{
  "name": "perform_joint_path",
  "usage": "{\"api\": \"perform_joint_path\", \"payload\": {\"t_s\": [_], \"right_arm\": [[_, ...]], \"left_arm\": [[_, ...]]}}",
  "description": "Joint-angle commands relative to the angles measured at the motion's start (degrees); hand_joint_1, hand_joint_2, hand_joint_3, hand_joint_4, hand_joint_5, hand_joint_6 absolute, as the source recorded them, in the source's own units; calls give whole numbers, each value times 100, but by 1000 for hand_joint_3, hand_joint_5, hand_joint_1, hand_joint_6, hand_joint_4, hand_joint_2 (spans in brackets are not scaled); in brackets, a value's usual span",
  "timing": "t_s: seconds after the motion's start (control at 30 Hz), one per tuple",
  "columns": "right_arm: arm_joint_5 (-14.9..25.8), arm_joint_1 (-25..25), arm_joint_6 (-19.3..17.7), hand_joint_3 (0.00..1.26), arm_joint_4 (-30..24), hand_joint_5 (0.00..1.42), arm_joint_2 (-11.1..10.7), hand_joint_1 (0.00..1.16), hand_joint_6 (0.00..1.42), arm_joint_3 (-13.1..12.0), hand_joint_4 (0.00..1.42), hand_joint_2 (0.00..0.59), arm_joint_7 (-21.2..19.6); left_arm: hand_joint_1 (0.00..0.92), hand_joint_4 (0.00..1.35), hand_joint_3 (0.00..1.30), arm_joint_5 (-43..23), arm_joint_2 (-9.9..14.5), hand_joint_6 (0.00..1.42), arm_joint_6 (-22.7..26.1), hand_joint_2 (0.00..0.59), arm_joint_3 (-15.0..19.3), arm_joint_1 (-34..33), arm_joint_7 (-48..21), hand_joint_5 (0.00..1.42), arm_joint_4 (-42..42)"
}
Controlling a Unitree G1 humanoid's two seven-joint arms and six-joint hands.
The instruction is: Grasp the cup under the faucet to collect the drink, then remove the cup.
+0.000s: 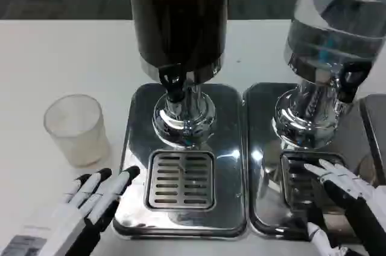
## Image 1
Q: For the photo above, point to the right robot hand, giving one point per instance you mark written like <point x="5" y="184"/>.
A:
<point x="371" y="207"/>

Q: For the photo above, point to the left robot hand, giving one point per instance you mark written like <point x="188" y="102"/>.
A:
<point x="75" y="207"/>

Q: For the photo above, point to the clear ribbed glass cup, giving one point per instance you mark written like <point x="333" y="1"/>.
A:
<point x="75" y="135"/>

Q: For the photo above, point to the black tap of dark dispenser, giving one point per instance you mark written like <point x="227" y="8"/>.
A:
<point x="173" y="87"/>

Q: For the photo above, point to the steel drip grid, clear dispenser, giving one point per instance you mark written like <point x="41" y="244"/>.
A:
<point x="297" y="183"/>

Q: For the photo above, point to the steel dispenser base at edge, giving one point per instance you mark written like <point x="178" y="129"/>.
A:
<point x="377" y="123"/>

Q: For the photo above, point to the steel drip grid, dark dispenser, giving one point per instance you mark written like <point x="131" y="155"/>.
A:
<point x="181" y="180"/>

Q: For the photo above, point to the black tap of clear dispenser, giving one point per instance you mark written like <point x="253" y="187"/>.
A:
<point x="348" y="87"/>

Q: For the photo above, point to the clear liquid drink dispenser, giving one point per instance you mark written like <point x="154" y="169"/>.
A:
<point x="328" y="35"/>

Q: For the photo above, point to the dark liquid drink dispenser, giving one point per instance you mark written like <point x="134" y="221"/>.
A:
<point x="181" y="20"/>

